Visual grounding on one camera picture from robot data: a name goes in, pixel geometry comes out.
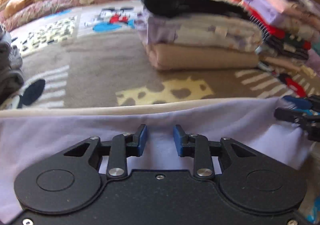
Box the grey folded clothes stack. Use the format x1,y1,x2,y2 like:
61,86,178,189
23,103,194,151
0,24,24,104

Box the black folded garment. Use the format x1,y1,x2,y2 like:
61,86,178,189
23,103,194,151
141,0,250,20

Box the purple and cream pants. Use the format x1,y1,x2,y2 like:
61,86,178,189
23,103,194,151
1,97,313,223

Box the colourful folded clothes stack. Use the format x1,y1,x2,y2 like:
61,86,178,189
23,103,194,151
242,0,319,64

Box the beige folded blanket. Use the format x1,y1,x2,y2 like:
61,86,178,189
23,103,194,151
144,44,259,71

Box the floral white folded blanket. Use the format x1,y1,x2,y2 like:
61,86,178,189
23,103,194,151
133,10,263,52

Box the pink purple long quilt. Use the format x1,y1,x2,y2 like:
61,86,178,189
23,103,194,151
1,0,119,31

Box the Mickey Mouse brown blanket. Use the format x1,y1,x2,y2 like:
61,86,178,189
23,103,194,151
0,0,320,223

